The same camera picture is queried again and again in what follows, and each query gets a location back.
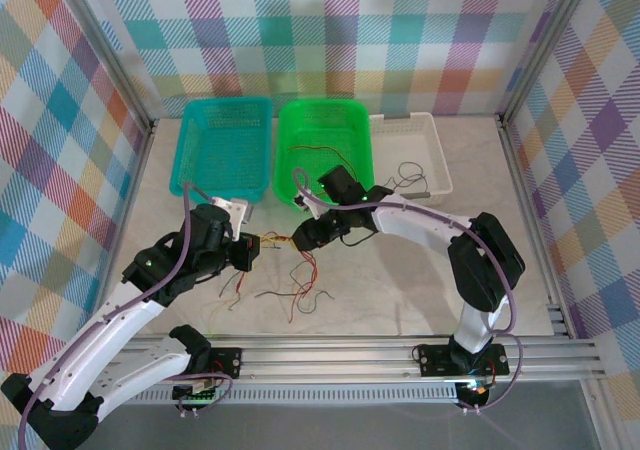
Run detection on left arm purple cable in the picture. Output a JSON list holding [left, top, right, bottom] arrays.
[[19, 182, 236, 450]]

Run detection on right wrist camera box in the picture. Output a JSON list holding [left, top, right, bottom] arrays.
[[294, 194, 321, 219]]

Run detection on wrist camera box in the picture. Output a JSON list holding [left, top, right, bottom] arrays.
[[212, 197, 255, 225], [294, 194, 321, 219]]

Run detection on bundle of coloured wires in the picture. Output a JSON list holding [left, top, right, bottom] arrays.
[[257, 230, 297, 250]]

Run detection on white plastic basket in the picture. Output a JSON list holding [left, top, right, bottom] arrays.
[[368, 111, 454, 207]]

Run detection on aluminium frame post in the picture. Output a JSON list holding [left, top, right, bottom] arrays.
[[499, 0, 601, 126], [52, 0, 157, 134]]

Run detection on aluminium mounting rail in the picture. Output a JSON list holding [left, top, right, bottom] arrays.
[[54, 334, 609, 386]]

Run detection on aluminium frame floor rail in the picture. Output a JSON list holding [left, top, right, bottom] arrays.
[[42, 119, 159, 450], [497, 114, 621, 450]]

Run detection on thin red wire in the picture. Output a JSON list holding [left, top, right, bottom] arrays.
[[286, 143, 360, 181], [292, 247, 322, 316]]

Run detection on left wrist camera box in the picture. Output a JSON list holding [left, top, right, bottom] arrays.
[[212, 197, 255, 225]]

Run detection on green plastic basket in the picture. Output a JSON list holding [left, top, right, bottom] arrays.
[[272, 98, 376, 212]]

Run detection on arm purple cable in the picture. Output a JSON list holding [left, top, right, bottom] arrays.
[[292, 168, 524, 414], [19, 182, 236, 450]]

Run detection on teal plastic basket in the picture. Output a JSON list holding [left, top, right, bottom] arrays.
[[168, 97, 275, 205]]

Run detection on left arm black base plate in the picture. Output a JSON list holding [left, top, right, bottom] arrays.
[[152, 347, 244, 382]]

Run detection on thin yellow wire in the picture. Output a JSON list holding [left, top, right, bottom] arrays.
[[199, 269, 246, 334]]

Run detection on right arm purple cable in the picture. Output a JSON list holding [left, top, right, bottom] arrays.
[[292, 168, 524, 414]]

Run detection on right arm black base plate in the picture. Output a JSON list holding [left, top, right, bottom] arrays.
[[417, 342, 511, 377]]

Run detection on slotted grey cable duct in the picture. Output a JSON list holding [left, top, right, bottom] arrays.
[[77, 382, 461, 406]]

